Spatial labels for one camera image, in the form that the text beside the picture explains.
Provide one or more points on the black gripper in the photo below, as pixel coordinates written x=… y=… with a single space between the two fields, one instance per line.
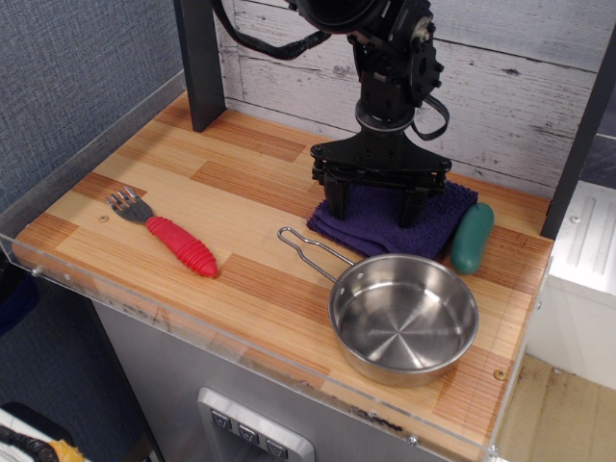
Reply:
x=379 y=155

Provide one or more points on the purple cloth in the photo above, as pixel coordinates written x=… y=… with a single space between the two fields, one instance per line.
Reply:
x=371 y=224

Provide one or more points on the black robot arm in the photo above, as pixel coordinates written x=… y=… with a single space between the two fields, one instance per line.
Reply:
x=396 y=63

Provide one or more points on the small metal pot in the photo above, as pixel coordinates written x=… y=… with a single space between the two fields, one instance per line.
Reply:
x=399 y=319

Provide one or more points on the green plastic capsule toy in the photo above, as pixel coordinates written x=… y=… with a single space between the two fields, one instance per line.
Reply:
x=471 y=237

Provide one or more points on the clear acrylic guard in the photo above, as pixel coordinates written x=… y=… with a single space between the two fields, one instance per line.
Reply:
x=258 y=332

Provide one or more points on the white metal side unit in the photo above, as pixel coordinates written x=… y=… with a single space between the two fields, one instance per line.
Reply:
x=573 y=326

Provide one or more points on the grey dispenser button panel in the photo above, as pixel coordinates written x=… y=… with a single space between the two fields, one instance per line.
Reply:
x=261 y=438

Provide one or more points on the yellow and black object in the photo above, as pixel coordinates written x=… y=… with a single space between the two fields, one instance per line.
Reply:
x=38 y=450

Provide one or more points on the fork with red handle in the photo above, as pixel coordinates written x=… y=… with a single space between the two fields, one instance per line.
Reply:
x=189 y=250

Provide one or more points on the dark grey right post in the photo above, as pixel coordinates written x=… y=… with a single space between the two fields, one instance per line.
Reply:
x=586 y=132

